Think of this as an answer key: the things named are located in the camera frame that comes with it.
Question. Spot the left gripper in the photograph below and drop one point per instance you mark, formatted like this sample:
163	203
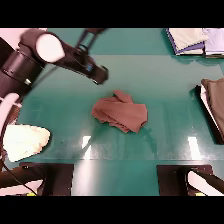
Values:
99	74

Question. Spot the brown shirt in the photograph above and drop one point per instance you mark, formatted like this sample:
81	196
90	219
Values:
123	113

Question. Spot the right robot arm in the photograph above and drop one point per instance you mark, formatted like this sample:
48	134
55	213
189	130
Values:
203	183

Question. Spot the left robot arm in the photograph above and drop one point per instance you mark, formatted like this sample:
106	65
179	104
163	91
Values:
20	66

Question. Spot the cream garment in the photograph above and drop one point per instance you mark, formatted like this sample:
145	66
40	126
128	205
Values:
186	37

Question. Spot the purple garment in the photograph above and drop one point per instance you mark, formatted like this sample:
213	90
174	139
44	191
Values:
191	48

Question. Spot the grey-brown garment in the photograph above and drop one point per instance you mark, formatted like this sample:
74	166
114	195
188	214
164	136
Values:
216	100

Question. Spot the lavender garment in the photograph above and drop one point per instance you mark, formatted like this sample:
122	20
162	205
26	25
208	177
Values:
215	40

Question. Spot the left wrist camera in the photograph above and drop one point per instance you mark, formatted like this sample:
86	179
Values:
87	35

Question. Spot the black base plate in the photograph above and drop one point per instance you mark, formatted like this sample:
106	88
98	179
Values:
170	180
58	178

